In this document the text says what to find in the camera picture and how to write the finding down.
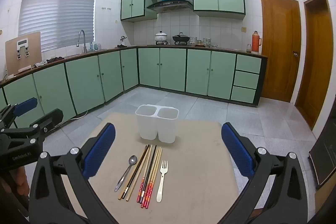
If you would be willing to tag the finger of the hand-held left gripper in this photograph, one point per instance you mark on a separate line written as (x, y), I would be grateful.
(53, 117)
(25, 106)

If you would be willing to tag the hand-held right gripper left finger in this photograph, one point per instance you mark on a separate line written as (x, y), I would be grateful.
(101, 150)

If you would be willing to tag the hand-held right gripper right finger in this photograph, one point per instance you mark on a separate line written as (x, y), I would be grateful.
(236, 150)

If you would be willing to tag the metal spoon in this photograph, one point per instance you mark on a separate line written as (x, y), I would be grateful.
(133, 160)

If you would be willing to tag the dark brown chopstick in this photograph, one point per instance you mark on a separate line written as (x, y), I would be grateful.
(135, 169)

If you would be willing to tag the plain bamboo chopstick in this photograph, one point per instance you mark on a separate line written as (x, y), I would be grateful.
(138, 169)
(141, 169)

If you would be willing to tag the black chopstick with patterned end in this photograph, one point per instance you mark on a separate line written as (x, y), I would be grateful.
(149, 169)

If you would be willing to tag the white two-compartment utensil holder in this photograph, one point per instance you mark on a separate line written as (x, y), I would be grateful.
(147, 124)

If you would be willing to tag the bamboo chopstick with red end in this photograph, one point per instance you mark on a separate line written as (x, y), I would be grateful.
(155, 174)
(139, 195)
(151, 174)

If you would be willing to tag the white plastic fork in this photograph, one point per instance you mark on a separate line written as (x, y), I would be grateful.
(160, 187)

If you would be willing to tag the person's left hand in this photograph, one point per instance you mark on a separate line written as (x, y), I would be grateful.
(21, 182)

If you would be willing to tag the brown wooden board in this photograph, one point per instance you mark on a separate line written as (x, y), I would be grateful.
(32, 56)

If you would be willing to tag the dark cloth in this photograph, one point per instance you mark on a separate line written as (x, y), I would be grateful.
(55, 58)

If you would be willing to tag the bottles by sink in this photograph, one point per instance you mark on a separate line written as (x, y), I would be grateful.
(95, 47)

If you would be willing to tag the metal kitchen faucet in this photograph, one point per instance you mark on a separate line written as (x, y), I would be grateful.
(84, 40)

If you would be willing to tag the black framed board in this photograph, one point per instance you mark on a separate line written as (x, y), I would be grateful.
(325, 158)

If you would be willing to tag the small glass jar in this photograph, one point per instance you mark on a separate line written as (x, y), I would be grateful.
(248, 48)

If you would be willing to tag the white window blinds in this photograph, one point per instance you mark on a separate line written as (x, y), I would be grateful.
(57, 8)

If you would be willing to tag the orange thermos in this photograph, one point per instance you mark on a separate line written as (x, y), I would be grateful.
(255, 43)

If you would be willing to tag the patterned jar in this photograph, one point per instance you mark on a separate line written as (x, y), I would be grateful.
(206, 42)

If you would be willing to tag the brown wooden door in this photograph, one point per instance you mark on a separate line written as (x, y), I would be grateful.
(278, 43)

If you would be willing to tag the glass container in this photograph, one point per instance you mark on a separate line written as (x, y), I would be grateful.
(193, 41)

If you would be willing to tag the gas stove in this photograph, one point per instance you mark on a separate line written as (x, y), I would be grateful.
(172, 43)

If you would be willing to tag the black wok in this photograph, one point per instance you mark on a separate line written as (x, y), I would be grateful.
(180, 38)

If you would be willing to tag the white cooking pot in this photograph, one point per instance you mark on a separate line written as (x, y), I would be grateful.
(161, 37)

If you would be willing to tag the black range hood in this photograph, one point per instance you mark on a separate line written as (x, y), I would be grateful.
(169, 5)

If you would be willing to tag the white bracket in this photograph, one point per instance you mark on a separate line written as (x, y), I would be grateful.
(22, 43)

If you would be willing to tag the wall switch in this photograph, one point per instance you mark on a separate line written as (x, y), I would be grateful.
(244, 29)

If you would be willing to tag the brown wooden door frame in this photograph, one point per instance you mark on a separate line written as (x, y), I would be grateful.
(315, 56)

